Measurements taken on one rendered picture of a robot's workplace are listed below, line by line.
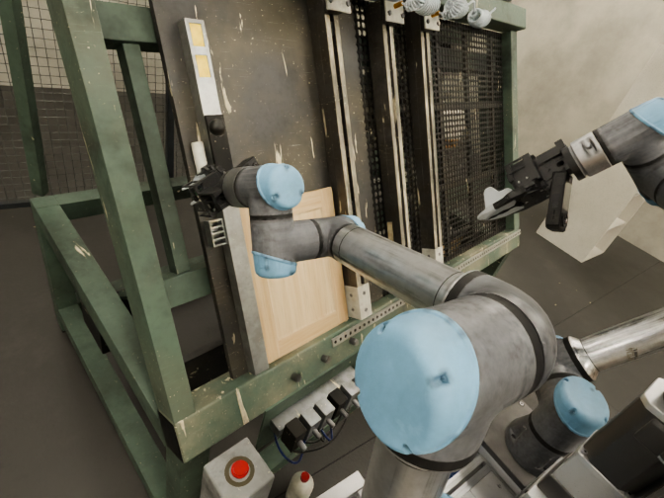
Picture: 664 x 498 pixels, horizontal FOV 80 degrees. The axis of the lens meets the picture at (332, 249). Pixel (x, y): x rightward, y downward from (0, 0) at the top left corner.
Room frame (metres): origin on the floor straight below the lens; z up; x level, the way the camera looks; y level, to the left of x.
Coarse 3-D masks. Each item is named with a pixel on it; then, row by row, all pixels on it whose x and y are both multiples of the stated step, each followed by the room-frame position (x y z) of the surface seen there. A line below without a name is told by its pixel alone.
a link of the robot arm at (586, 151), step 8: (584, 136) 0.79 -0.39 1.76; (592, 136) 0.78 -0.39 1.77; (576, 144) 0.78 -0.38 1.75; (584, 144) 0.77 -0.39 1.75; (592, 144) 0.77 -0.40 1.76; (576, 152) 0.77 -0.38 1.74; (584, 152) 0.76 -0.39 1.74; (592, 152) 0.76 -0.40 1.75; (600, 152) 0.75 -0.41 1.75; (576, 160) 0.76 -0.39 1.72; (584, 160) 0.75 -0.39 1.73; (592, 160) 0.75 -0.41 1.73; (600, 160) 0.75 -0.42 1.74; (608, 160) 0.75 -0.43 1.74; (584, 168) 0.75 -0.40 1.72; (592, 168) 0.75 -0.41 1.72; (600, 168) 0.75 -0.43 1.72
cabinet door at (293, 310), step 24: (312, 192) 1.14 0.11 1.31; (312, 216) 1.10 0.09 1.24; (312, 264) 1.03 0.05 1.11; (336, 264) 1.11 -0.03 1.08; (264, 288) 0.87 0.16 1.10; (288, 288) 0.93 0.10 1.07; (312, 288) 1.00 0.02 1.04; (336, 288) 1.07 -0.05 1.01; (264, 312) 0.83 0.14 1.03; (288, 312) 0.89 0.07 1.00; (312, 312) 0.96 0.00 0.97; (336, 312) 1.03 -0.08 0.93; (264, 336) 0.80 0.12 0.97; (288, 336) 0.86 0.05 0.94; (312, 336) 0.92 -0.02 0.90
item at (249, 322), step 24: (192, 48) 0.98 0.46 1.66; (192, 72) 0.97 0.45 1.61; (216, 96) 0.98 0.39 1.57; (216, 216) 0.87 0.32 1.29; (240, 216) 0.89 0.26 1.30; (240, 240) 0.86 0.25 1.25; (240, 264) 0.83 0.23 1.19; (240, 288) 0.80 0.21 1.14; (240, 312) 0.78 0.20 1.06; (264, 360) 0.75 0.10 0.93
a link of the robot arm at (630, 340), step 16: (640, 320) 0.79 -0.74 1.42; (656, 320) 0.77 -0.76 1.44; (592, 336) 0.80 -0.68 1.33; (608, 336) 0.78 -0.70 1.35; (624, 336) 0.76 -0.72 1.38; (640, 336) 0.75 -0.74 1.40; (656, 336) 0.75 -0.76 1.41; (560, 352) 0.77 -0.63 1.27; (576, 352) 0.76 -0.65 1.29; (592, 352) 0.76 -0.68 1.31; (608, 352) 0.75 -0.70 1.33; (624, 352) 0.74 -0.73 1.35; (640, 352) 0.74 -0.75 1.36; (656, 352) 0.74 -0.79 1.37; (560, 368) 0.73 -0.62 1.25; (576, 368) 0.73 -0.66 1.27; (592, 368) 0.74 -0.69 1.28; (608, 368) 0.74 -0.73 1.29
